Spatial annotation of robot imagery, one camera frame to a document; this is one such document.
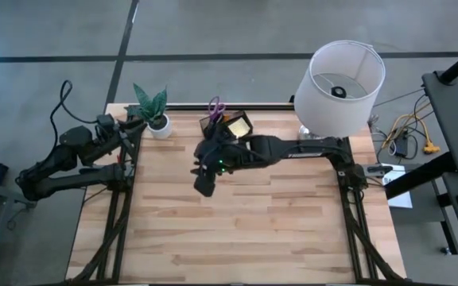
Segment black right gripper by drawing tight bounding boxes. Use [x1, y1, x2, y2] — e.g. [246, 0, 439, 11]
[190, 153, 235, 199]

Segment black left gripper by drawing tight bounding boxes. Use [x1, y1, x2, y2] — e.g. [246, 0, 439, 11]
[92, 118, 149, 154]

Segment black mesh desk organizer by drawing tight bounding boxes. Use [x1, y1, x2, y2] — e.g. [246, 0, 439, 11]
[198, 110, 254, 141]

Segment yellow sticky note pad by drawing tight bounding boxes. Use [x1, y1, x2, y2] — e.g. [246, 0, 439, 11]
[228, 118, 251, 138]

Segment purple handled scissors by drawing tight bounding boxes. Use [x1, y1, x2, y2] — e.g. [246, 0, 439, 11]
[208, 95, 227, 125]

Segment snake plant in white pot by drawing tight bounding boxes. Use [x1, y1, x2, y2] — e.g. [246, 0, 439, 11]
[124, 82, 173, 140]

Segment white shade silver table lamp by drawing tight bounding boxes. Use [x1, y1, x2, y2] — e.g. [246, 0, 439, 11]
[293, 39, 386, 145]

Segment black handheld device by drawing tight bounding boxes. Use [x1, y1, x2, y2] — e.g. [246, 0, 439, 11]
[366, 164, 394, 176]

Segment white paper sheet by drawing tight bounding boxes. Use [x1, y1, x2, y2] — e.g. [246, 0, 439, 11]
[379, 162, 413, 210]

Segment black power adapter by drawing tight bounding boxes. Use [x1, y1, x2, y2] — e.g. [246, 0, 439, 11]
[394, 134, 409, 158]

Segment black beam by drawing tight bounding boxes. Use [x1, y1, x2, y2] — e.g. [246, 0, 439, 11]
[383, 151, 458, 200]

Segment grey side table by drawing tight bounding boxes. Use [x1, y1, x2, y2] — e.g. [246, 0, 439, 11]
[421, 69, 458, 175]

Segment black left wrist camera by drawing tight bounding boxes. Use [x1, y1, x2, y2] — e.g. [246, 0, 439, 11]
[95, 114, 115, 129]

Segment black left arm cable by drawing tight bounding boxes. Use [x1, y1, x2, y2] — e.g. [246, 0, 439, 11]
[49, 79, 99, 149]

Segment black table back rail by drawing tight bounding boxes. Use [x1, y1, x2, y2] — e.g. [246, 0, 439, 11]
[127, 102, 296, 112]

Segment yellow cable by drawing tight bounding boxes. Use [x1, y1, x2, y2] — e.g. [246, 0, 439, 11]
[382, 112, 441, 156]

